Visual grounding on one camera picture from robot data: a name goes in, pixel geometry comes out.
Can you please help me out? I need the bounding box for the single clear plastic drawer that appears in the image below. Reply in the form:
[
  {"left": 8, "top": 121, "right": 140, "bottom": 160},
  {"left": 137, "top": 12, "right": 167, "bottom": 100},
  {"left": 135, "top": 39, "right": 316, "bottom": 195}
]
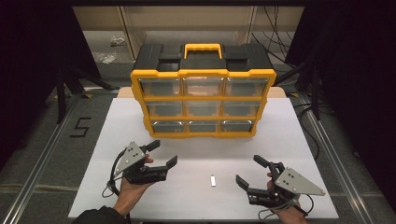
[{"left": 151, "top": 120, "right": 185, "bottom": 133}]

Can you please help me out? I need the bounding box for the left hand-held gripper cable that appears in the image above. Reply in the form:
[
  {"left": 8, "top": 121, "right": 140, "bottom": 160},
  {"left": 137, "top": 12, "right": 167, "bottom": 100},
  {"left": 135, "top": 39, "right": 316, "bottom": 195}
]
[{"left": 101, "top": 148, "right": 129, "bottom": 199}]

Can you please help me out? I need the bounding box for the aluminium floor rail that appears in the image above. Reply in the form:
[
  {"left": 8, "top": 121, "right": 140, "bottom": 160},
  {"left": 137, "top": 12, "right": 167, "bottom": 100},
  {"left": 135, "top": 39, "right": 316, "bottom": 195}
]
[
  {"left": 298, "top": 92, "right": 384, "bottom": 224},
  {"left": 0, "top": 92, "right": 82, "bottom": 224}
]

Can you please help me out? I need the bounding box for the large clear plastic bag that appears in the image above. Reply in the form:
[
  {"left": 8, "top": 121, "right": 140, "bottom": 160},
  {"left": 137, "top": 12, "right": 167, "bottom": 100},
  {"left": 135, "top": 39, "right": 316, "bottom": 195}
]
[{"left": 92, "top": 50, "right": 118, "bottom": 64}]

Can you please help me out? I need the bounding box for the black floor cable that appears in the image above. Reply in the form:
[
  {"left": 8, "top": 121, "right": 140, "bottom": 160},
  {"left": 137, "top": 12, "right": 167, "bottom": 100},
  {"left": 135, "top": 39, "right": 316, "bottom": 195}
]
[{"left": 292, "top": 102, "right": 321, "bottom": 161}]

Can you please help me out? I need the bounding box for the yellow carry handle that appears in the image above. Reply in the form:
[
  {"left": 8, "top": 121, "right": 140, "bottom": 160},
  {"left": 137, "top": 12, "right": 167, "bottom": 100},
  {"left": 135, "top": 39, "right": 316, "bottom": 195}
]
[{"left": 183, "top": 42, "right": 224, "bottom": 60}]

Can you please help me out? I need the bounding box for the black curtain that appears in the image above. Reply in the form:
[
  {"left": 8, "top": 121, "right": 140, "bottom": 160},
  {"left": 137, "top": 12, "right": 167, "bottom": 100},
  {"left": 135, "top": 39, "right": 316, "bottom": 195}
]
[
  {"left": 284, "top": 0, "right": 396, "bottom": 203},
  {"left": 0, "top": 0, "right": 102, "bottom": 162}
]

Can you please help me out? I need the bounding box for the beige shelf unit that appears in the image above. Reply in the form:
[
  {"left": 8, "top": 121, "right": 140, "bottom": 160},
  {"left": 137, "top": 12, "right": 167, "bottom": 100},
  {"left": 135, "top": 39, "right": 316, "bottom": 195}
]
[{"left": 72, "top": 6, "right": 305, "bottom": 60}]

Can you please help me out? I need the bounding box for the right hand-held gripper cable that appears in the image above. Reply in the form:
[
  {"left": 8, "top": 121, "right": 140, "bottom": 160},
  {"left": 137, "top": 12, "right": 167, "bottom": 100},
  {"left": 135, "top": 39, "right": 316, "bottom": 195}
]
[{"left": 257, "top": 193, "right": 315, "bottom": 220}]

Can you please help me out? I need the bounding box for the set of clear cabinet drawers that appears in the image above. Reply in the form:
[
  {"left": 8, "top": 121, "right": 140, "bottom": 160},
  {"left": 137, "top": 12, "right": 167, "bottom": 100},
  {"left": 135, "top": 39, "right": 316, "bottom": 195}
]
[{"left": 138, "top": 77, "right": 269, "bottom": 133}]

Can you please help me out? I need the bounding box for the person's right hand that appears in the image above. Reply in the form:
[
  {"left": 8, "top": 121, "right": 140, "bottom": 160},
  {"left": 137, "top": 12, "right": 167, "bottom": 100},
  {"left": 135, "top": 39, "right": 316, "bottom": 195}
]
[{"left": 265, "top": 172, "right": 309, "bottom": 224}]

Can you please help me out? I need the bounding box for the yellow black organizer cabinet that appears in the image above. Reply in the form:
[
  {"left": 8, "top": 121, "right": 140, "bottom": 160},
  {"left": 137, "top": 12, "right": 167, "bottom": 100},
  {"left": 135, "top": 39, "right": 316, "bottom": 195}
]
[{"left": 130, "top": 42, "right": 277, "bottom": 139}]

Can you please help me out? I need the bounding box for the hand-held gripper cable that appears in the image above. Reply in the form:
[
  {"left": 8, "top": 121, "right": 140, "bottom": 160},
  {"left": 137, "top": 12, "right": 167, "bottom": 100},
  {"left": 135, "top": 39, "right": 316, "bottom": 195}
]
[
  {"left": 257, "top": 193, "right": 315, "bottom": 220},
  {"left": 101, "top": 148, "right": 129, "bottom": 199}
]

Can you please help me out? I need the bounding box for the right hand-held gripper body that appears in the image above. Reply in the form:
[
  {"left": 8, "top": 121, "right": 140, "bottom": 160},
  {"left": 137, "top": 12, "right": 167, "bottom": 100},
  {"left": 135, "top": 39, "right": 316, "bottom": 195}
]
[{"left": 247, "top": 161, "right": 327, "bottom": 209}]

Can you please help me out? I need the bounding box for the person's left hand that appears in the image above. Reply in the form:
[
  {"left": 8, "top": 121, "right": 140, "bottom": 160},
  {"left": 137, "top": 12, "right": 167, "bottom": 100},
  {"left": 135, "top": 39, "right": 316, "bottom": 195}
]
[{"left": 112, "top": 154, "right": 155, "bottom": 217}]

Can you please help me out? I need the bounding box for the black metal stand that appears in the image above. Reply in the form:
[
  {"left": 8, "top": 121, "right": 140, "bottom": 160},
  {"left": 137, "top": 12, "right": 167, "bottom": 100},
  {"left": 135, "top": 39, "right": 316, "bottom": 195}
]
[
  {"left": 274, "top": 60, "right": 322, "bottom": 121},
  {"left": 55, "top": 63, "right": 120, "bottom": 125}
]

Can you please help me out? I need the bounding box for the bundle of hanging black cables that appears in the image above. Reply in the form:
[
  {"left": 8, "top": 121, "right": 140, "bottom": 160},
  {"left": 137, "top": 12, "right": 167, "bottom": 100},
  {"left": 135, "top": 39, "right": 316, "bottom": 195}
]
[{"left": 250, "top": 6, "right": 300, "bottom": 68}]

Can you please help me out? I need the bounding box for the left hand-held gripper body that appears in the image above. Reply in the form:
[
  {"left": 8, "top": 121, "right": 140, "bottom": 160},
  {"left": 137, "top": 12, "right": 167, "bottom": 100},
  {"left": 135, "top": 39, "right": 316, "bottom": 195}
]
[{"left": 115, "top": 141, "right": 170, "bottom": 185}]

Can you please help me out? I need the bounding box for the small clear plastic bag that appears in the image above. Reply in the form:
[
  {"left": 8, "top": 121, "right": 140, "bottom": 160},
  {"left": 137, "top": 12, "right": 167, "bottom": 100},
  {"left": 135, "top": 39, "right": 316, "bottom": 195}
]
[{"left": 110, "top": 35, "right": 126, "bottom": 47}]

